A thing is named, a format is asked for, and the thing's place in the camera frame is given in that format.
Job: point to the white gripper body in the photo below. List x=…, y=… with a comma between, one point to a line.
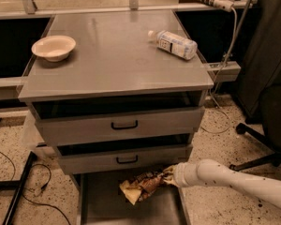
x=180, y=174

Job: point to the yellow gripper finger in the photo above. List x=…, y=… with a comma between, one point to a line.
x=169, y=181
x=170, y=169

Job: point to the brown chip bag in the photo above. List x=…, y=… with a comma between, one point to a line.
x=142, y=186

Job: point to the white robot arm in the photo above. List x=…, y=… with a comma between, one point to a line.
x=210, y=173

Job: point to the grey top drawer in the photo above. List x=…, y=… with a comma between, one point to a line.
x=119, y=126

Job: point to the grey open bottom drawer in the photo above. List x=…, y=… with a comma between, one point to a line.
x=103, y=203

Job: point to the grey drawer cabinet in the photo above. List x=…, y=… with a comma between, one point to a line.
x=115, y=69

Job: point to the grey middle drawer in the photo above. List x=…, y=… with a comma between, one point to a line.
x=125, y=159

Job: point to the black office chair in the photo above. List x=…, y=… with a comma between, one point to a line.
x=270, y=110

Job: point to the clear plastic water bottle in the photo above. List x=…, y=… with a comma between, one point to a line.
x=174, y=44

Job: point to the white paper bowl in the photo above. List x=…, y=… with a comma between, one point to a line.
x=54, y=48

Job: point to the black metal floor frame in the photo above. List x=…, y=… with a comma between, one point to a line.
x=17, y=186

